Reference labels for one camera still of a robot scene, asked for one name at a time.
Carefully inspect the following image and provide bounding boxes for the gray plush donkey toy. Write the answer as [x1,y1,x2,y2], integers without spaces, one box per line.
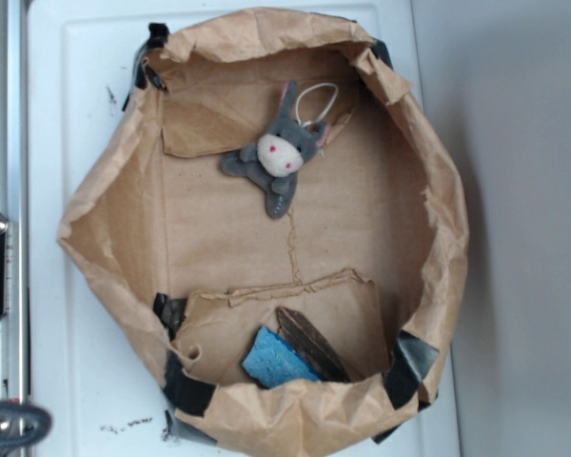
[220,81,339,219]

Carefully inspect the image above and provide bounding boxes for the brown paper bag bin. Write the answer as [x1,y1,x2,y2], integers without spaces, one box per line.
[58,8,469,456]

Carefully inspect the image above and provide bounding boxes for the blue sponge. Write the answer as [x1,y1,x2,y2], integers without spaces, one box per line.
[242,327,323,388]

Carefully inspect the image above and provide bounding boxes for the gray braided cable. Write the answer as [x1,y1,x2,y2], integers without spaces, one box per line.
[0,398,53,451]

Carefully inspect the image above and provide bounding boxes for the aluminum frame rail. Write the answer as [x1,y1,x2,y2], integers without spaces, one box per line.
[0,1,30,404]

